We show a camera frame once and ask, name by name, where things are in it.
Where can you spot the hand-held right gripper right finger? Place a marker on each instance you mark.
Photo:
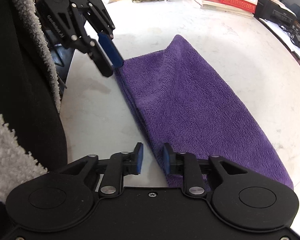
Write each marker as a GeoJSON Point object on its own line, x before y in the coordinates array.
{"type": "Point", "coordinates": [167, 158]}

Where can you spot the black printer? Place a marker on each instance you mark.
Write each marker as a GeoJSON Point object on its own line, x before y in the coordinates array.
{"type": "Point", "coordinates": [272, 10]}

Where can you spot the black fleece-lined jacket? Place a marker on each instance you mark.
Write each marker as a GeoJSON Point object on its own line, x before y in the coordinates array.
{"type": "Point", "coordinates": [20, 80]}

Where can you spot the black power adapter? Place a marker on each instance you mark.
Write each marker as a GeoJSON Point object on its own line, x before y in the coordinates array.
{"type": "Point", "coordinates": [298, 40]}

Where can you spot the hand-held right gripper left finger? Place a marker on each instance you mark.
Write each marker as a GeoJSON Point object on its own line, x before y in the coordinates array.
{"type": "Point", "coordinates": [140, 158]}

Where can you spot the white paper book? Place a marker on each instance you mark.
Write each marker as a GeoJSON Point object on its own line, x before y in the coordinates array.
{"type": "Point", "coordinates": [227, 10]}

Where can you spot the purple towel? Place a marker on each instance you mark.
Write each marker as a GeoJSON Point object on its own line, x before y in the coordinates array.
{"type": "Point", "coordinates": [190, 100]}

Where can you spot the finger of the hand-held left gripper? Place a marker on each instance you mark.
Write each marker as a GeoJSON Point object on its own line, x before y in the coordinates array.
{"type": "Point", "coordinates": [102, 62]}
{"type": "Point", "coordinates": [112, 51]}

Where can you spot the white paper sheets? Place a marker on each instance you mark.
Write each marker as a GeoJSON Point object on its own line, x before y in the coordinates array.
{"type": "Point", "coordinates": [277, 33]}

